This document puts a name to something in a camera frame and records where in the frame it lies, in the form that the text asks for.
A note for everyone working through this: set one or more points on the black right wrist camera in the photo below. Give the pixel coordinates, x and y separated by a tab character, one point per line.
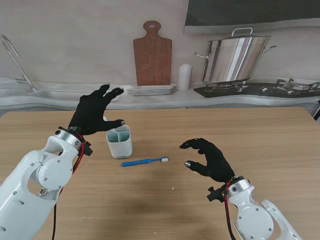
215	195

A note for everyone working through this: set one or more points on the stack of white plates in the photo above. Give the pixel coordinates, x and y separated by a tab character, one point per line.
151	90

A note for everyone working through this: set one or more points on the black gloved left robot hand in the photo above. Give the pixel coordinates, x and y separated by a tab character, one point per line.
90	115

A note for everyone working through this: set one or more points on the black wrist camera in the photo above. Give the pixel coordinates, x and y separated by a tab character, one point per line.
215	195
88	149

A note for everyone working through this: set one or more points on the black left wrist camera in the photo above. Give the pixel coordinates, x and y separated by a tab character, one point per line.
88	149

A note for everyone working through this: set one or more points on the large stainless steel pot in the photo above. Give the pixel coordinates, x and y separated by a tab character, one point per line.
232	60

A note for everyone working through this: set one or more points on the black gas stove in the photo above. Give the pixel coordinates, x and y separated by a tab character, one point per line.
252	90

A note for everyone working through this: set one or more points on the chrome kitchen faucet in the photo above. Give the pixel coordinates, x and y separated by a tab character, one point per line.
18	65

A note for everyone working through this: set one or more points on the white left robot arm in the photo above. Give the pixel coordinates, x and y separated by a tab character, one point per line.
25	190

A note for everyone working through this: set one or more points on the silver toothpaste tube white cap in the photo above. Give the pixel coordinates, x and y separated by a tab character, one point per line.
105	119

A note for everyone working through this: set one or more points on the brown wooden cutting board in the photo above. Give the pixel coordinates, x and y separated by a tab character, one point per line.
152	60

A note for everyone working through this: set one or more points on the stainless steel sink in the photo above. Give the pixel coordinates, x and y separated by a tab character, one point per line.
57	96

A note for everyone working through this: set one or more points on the white cylindrical canister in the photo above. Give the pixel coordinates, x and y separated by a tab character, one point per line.
184	77

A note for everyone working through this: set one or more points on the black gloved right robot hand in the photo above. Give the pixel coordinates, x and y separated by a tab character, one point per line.
215	162

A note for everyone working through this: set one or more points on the white toothbrush holder cup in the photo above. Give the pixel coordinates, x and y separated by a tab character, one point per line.
120	150

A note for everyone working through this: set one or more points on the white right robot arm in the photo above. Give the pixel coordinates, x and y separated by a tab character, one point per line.
250	215

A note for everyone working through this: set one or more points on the dark range hood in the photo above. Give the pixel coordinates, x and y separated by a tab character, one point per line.
250	12

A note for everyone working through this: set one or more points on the blue toothbrush white bristles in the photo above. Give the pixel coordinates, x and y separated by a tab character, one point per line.
140	162

